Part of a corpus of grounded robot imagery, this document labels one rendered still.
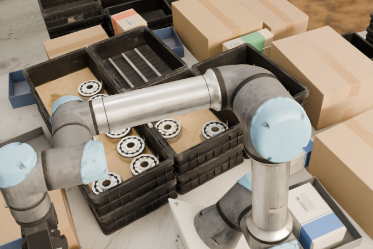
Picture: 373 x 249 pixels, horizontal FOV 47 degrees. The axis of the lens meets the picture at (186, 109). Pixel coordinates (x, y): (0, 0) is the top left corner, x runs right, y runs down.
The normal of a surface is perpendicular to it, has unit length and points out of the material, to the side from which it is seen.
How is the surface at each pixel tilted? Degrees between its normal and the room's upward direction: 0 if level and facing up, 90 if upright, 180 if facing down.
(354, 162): 0
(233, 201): 50
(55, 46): 0
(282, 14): 0
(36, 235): 33
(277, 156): 79
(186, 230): 44
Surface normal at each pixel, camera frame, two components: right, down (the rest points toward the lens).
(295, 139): 0.26, 0.48
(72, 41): -0.06, -0.73
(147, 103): 0.15, -0.12
